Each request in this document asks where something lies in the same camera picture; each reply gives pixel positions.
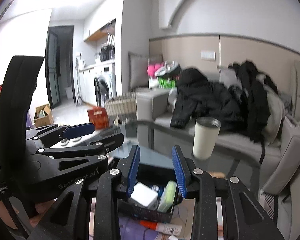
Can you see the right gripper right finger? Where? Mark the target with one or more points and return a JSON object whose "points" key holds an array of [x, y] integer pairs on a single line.
{"points": [[243, 216]]}

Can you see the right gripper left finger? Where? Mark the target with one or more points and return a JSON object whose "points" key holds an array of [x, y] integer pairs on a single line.
{"points": [[69, 216]]}

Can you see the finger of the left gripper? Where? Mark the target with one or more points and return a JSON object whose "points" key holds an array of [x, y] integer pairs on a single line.
{"points": [[65, 164], [49, 135]]}

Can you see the white bottle orange cap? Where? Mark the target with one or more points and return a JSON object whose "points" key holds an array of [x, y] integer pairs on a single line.
{"points": [[165, 228]]}

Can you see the translucent green pill case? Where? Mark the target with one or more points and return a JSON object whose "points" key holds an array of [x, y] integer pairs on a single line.
{"points": [[167, 197]]}

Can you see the blue plastic bottle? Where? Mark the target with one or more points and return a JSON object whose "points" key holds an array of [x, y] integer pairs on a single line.
{"points": [[158, 189]]}

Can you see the cardboard box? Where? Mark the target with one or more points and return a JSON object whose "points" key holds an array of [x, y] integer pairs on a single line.
{"points": [[43, 116]]}

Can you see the red gift box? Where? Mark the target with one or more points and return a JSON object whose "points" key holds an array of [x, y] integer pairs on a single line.
{"points": [[98, 117]]}

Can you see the grey sofa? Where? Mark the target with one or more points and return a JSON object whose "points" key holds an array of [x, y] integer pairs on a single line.
{"points": [[278, 155]]}

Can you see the black framed door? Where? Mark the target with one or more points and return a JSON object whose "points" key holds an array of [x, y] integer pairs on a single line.
{"points": [[59, 68]]}

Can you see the anime print desk mat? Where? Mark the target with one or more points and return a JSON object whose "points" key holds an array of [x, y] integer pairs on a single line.
{"points": [[130, 227]]}

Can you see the wicker basket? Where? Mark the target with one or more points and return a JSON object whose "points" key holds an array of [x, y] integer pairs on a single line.
{"points": [[121, 105]]}

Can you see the white charger in box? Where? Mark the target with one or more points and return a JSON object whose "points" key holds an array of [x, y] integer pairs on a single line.
{"points": [[143, 196]]}

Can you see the washing machine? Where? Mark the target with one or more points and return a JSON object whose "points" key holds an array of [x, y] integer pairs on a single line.
{"points": [[104, 83]]}

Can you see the black storage box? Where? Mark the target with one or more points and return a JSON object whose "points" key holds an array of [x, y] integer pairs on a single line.
{"points": [[151, 181]]}

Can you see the white cup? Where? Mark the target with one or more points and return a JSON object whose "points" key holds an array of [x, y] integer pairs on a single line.
{"points": [[205, 136]]}

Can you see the microwave oven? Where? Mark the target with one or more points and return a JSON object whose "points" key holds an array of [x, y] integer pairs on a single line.
{"points": [[107, 52]]}

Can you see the grey cushion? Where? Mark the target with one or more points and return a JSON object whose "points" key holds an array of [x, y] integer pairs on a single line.
{"points": [[138, 64]]}

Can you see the pink plush toy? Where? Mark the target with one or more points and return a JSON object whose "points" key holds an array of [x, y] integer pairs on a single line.
{"points": [[152, 68]]}

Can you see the green bag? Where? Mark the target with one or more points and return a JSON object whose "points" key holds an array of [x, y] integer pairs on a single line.
{"points": [[166, 83]]}

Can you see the black jacket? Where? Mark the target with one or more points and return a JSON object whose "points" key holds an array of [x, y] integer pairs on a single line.
{"points": [[198, 97]]}

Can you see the black clothes pile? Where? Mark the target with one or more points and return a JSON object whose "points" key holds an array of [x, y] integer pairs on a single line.
{"points": [[254, 102]]}

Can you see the black white helmet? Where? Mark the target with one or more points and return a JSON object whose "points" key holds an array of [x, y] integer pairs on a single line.
{"points": [[168, 70]]}

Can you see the wall switch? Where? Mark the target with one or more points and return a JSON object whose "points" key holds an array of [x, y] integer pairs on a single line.
{"points": [[208, 55]]}

